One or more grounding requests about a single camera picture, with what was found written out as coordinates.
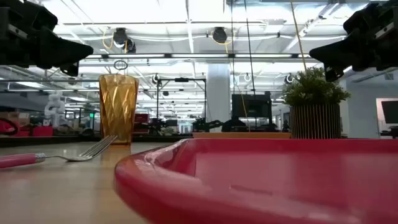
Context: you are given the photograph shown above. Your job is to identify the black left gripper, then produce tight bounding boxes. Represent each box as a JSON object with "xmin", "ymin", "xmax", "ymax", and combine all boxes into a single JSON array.
[{"xmin": 0, "ymin": 0, "xmax": 94, "ymax": 77}]

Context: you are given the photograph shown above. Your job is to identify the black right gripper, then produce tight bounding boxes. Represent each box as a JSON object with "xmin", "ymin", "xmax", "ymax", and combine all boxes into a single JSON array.
[{"xmin": 309, "ymin": 0, "xmax": 398, "ymax": 83}]

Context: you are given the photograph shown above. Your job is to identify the amber faceted plastic cup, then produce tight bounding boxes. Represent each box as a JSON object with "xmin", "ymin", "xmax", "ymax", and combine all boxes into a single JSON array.
[{"xmin": 98, "ymin": 73, "xmax": 140, "ymax": 146}]

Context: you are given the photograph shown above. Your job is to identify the pink-handled metal fork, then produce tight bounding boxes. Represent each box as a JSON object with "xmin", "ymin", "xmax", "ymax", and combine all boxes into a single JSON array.
[{"xmin": 0, "ymin": 134, "xmax": 119, "ymax": 170}]

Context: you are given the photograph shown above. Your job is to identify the red plastic tray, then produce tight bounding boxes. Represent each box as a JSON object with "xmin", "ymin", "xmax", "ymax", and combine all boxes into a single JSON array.
[{"xmin": 114, "ymin": 138, "xmax": 398, "ymax": 224}]

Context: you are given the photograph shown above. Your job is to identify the green plant in ribbed pot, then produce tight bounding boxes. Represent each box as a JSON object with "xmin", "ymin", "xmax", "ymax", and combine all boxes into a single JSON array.
[{"xmin": 281, "ymin": 67, "xmax": 352, "ymax": 140}]

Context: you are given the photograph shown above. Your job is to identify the white-framed dark screen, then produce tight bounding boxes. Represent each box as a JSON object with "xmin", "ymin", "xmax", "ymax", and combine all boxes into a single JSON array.
[{"xmin": 375, "ymin": 98, "xmax": 398, "ymax": 131}]

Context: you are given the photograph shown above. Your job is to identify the red bins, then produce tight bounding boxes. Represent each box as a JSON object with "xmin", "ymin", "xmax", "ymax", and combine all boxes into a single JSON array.
[{"xmin": 12, "ymin": 126, "xmax": 54, "ymax": 138}]

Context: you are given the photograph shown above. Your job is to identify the black hoop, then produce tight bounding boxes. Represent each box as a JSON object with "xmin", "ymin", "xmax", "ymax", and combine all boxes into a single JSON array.
[{"xmin": 0, "ymin": 117, "xmax": 19, "ymax": 136}]

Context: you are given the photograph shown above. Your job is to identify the red tool chest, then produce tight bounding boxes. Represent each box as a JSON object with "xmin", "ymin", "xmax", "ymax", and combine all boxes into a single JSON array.
[{"xmin": 134, "ymin": 113, "xmax": 150, "ymax": 133}]

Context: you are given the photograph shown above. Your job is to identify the black monitor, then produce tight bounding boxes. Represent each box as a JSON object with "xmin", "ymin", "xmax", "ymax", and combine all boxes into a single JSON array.
[{"xmin": 231, "ymin": 91, "xmax": 273, "ymax": 119}]

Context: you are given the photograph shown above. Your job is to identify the white pillar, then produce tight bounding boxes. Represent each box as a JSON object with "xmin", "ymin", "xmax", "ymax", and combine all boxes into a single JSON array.
[{"xmin": 206, "ymin": 63, "xmax": 231, "ymax": 133}]

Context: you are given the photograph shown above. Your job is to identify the yellow hanging cable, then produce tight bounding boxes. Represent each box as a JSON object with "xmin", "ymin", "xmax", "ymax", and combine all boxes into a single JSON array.
[{"xmin": 290, "ymin": 0, "xmax": 308, "ymax": 72}]

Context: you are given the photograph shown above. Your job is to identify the black hanging cable loop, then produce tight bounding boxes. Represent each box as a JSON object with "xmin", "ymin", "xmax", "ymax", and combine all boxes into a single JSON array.
[{"xmin": 113, "ymin": 59, "xmax": 129, "ymax": 71}]

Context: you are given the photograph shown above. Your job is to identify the black ceiling cable reel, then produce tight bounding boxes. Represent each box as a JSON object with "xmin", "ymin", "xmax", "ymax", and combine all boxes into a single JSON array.
[
  {"xmin": 112, "ymin": 27, "xmax": 128, "ymax": 49},
  {"xmin": 124, "ymin": 37, "xmax": 137, "ymax": 54},
  {"xmin": 212, "ymin": 26, "xmax": 228, "ymax": 44}
]

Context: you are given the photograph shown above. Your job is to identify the black metal table frame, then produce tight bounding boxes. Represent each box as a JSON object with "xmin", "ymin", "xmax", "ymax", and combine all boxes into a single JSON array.
[{"xmin": 0, "ymin": 135, "xmax": 193, "ymax": 147}]

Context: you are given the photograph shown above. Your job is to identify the black metal frame stand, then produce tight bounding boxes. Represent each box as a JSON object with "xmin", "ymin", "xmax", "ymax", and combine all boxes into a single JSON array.
[{"xmin": 155, "ymin": 77, "xmax": 208, "ymax": 134}]

